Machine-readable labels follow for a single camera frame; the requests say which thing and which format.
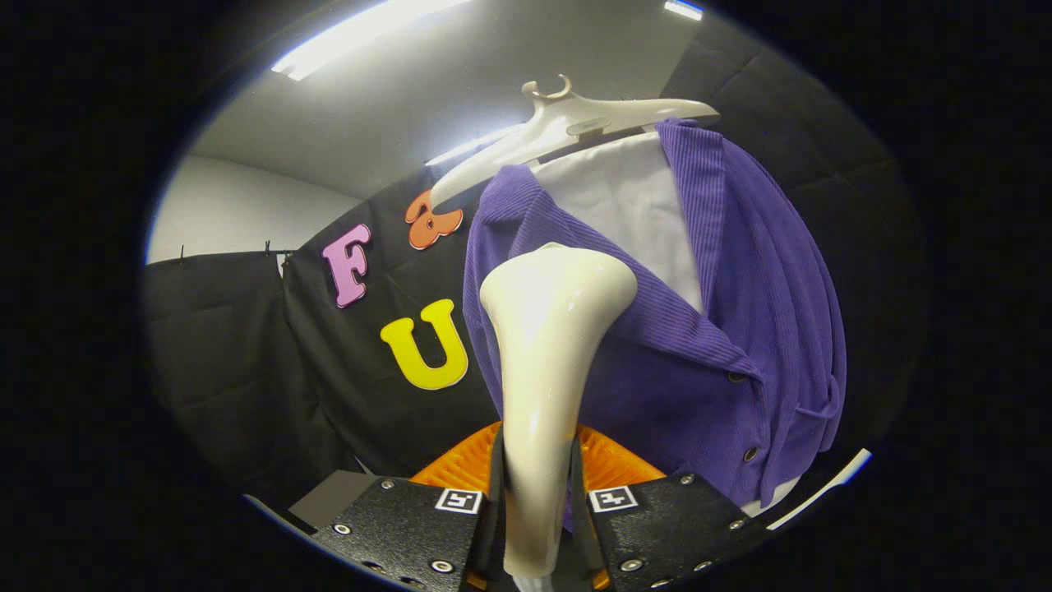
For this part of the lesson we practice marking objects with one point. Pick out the white padded garment form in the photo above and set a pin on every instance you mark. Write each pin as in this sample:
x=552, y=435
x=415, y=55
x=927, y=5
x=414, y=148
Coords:
x=633, y=214

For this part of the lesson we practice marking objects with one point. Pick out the white garment steamer head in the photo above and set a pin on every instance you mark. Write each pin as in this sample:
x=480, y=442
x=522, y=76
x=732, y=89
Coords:
x=546, y=345

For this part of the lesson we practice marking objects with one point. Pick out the large ceiling light panel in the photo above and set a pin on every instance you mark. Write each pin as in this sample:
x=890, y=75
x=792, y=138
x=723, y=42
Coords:
x=370, y=29

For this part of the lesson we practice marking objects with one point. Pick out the grey drawer cabinet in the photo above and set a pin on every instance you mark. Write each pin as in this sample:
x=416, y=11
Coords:
x=329, y=501

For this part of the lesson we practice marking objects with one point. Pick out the white box unit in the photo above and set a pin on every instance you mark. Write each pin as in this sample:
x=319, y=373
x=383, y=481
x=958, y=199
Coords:
x=822, y=489

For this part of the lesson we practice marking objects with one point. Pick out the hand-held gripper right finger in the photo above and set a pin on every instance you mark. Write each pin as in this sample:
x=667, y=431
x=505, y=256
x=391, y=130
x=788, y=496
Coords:
x=657, y=526

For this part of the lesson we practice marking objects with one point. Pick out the black backdrop cloth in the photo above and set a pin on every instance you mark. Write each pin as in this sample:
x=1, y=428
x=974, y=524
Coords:
x=246, y=370

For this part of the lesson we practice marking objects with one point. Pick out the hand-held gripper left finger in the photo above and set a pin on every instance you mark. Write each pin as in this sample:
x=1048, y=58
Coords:
x=411, y=526

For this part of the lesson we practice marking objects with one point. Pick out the small ceiling light panel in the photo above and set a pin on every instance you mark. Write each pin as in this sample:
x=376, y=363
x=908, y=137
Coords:
x=684, y=9

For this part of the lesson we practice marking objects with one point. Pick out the long ceiling light strip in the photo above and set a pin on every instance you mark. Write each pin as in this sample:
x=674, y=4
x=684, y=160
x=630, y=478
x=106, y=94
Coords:
x=472, y=146

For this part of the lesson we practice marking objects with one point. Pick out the white plastic clothes hanger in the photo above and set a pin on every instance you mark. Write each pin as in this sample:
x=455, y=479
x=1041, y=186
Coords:
x=567, y=123

